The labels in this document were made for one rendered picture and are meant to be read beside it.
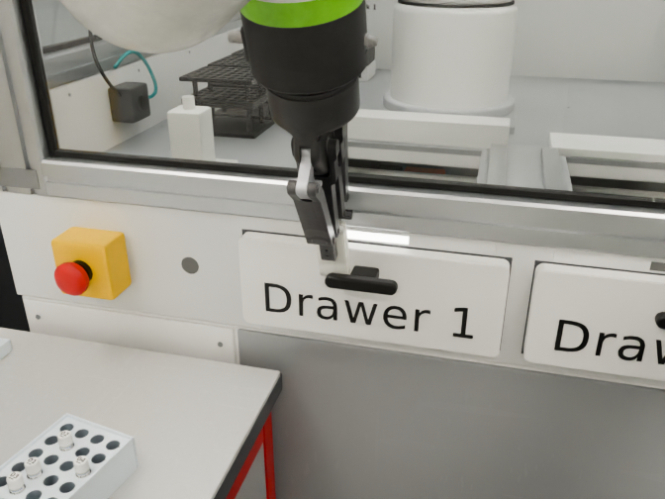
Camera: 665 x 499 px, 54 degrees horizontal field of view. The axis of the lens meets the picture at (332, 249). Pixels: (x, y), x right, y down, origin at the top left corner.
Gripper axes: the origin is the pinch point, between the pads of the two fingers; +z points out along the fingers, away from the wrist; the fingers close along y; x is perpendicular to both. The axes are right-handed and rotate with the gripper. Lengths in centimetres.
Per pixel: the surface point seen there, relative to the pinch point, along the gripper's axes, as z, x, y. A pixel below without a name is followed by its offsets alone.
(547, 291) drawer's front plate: 4.1, 21.4, -1.3
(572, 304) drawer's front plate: 5.1, 23.9, -0.9
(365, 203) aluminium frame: -1.9, 2.5, -5.2
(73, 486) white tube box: 6.4, -17.8, 25.7
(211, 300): 11.6, -16.1, -0.5
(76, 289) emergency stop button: 5.7, -28.9, 5.0
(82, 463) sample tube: 4.9, -17.2, 24.2
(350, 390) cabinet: 21.0, 1.1, 3.0
